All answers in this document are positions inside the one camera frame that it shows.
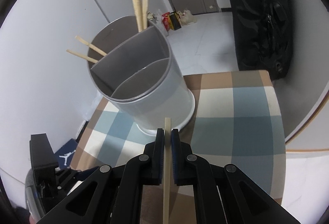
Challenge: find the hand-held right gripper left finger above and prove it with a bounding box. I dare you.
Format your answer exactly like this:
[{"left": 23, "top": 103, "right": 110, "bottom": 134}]
[{"left": 38, "top": 129, "right": 165, "bottom": 224}]

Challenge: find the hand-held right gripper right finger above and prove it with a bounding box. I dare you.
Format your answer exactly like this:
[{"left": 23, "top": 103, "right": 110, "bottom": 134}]
[{"left": 171, "top": 129, "right": 302, "bottom": 224}]

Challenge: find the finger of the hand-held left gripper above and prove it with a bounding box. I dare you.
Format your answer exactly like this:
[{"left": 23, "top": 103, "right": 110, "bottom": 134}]
[{"left": 58, "top": 166, "right": 101, "bottom": 190}]

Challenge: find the grey utensil holder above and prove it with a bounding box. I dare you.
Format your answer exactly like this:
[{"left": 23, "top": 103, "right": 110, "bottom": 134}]
[{"left": 87, "top": 15, "right": 196, "bottom": 136}]

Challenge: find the blue box white figure print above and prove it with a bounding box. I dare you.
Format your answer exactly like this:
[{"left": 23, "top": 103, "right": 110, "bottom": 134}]
[{"left": 54, "top": 138, "right": 78, "bottom": 171}]

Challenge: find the checked tablecloth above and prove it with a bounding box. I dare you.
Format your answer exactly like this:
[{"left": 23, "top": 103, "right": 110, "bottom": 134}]
[{"left": 69, "top": 69, "right": 286, "bottom": 224}]

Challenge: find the yellow and black box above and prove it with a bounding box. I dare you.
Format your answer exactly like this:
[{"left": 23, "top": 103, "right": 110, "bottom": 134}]
[{"left": 168, "top": 11, "right": 182, "bottom": 31}]

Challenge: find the red plastic bag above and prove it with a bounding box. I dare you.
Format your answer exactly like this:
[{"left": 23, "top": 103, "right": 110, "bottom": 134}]
[{"left": 162, "top": 11, "right": 172, "bottom": 31}]

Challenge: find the round wooden rimmed panel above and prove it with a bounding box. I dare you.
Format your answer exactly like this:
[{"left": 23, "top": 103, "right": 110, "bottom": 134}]
[{"left": 284, "top": 77, "right": 329, "bottom": 153}]

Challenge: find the black hanging bag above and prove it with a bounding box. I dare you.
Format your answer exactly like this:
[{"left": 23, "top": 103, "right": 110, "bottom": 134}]
[{"left": 225, "top": 0, "right": 294, "bottom": 81}]

